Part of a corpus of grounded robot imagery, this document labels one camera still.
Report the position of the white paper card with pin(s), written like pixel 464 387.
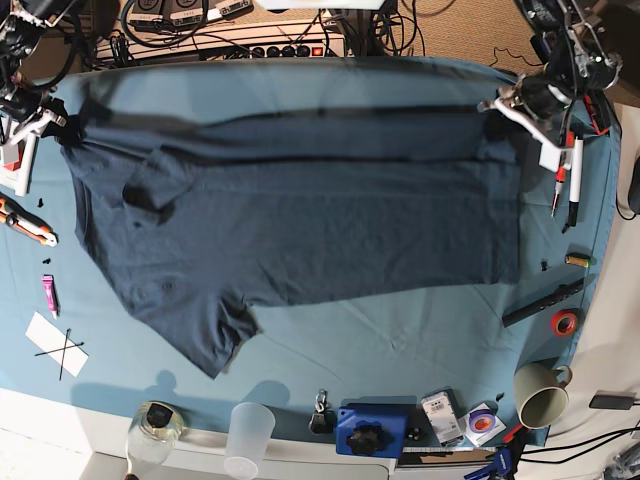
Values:
pixel 56 344

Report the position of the black power strip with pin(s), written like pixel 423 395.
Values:
pixel 283 50

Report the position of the glass jar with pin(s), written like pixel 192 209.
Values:
pixel 152 434

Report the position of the beige ceramic mug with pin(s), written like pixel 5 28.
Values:
pixel 540 394

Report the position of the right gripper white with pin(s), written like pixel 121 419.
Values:
pixel 19 141

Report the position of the blue clamp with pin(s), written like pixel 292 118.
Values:
pixel 505 460

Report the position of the blue plastic block with knob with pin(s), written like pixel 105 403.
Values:
pixel 371 430

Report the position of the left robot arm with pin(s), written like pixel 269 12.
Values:
pixel 575 69

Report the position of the white marker pen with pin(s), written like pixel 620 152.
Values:
pixel 575 183

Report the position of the orange screwdriver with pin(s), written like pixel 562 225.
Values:
pixel 565 165

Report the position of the light blue table cloth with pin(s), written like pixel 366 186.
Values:
pixel 389 348

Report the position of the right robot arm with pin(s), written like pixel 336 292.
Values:
pixel 29 111

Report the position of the black adapter on table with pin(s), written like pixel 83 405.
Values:
pixel 606 400

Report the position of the black foot pedal stop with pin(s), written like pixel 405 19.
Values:
pixel 146 12

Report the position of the clear plastic cup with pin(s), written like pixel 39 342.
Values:
pixel 250 430

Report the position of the purple tape in packet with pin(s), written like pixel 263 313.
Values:
pixel 480 425

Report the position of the black foot pedal zero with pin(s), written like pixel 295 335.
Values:
pixel 185 13

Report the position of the black key fob with chain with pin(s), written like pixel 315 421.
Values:
pixel 321 421

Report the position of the orange black tool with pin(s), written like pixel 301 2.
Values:
pixel 597 107

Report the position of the black computer mouse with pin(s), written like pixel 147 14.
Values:
pixel 633 196

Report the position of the black foot pedal start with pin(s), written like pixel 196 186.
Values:
pixel 228 9

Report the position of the white labelled box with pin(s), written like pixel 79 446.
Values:
pixel 440 413

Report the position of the small brass battery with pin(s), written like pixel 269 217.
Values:
pixel 578 260

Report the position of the red tape roll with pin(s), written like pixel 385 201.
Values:
pixel 565 322

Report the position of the black flat bar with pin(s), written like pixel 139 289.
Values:
pixel 561 293

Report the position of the pink glue tube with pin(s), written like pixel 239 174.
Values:
pixel 50 294

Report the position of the dark blue T-shirt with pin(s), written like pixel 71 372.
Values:
pixel 193 227

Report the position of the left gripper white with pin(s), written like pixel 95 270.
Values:
pixel 533 102

